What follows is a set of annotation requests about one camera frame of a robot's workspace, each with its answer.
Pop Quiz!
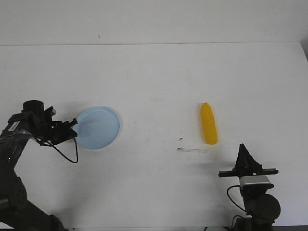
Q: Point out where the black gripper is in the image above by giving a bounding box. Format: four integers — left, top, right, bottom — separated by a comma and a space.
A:
36, 107, 78, 146
218, 144, 279, 178

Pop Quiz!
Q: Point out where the light blue round plate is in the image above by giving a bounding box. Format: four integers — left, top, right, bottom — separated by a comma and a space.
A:
73, 106, 121, 150

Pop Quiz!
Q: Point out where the yellow corn cob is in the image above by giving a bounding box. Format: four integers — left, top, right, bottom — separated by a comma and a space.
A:
200, 103, 218, 145

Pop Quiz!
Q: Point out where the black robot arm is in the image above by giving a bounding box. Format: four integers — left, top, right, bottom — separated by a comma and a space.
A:
0, 100, 77, 231
218, 143, 281, 231

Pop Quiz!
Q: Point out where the clear tape strip on table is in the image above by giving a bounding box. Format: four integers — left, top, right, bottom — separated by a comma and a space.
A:
177, 148, 207, 154

